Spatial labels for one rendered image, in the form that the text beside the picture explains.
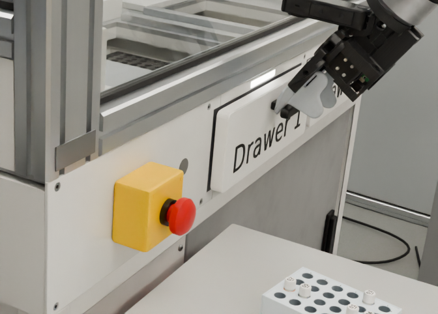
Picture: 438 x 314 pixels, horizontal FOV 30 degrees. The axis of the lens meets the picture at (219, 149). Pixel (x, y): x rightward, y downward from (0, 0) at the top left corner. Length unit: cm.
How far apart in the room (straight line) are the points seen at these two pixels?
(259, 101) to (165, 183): 28
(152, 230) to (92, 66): 19
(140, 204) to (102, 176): 5
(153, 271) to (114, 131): 25
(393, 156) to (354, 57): 193
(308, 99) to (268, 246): 20
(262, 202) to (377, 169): 173
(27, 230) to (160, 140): 20
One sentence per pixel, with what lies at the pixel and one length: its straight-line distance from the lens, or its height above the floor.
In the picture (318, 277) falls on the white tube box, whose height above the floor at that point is 80.
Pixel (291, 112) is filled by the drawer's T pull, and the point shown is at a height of 91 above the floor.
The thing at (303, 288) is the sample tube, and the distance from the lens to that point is 87.
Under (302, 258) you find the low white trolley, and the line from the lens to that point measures 103.
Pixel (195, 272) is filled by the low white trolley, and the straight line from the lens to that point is 97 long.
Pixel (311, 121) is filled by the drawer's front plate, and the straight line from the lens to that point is 131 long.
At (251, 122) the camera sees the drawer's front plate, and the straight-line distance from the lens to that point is 106.
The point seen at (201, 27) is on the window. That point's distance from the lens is 96.
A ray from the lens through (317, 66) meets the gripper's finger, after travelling 104.
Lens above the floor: 125
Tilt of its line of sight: 22 degrees down
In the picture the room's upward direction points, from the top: 5 degrees clockwise
